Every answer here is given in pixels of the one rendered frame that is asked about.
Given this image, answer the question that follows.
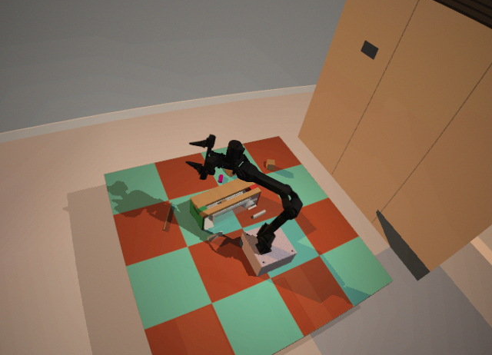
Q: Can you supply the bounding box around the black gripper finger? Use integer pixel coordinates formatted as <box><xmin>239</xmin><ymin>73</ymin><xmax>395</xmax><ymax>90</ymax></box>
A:
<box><xmin>186</xmin><ymin>161</ymin><xmax>202</xmax><ymax>175</ymax></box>
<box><xmin>189</xmin><ymin>138</ymin><xmax>208</xmax><ymax>148</ymax></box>

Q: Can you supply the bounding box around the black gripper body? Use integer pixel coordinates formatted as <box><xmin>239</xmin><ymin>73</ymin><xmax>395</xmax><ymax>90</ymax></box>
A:
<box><xmin>199</xmin><ymin>134</ymin><xmax>225</xmax><ymax>180</ymax></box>

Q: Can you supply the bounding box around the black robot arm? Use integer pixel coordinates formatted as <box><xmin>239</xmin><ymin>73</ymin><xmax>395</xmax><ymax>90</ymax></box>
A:
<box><xmin>204</xmin><ymin>140</ymin><xmax>303</xmax><ymax>255</ymax></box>

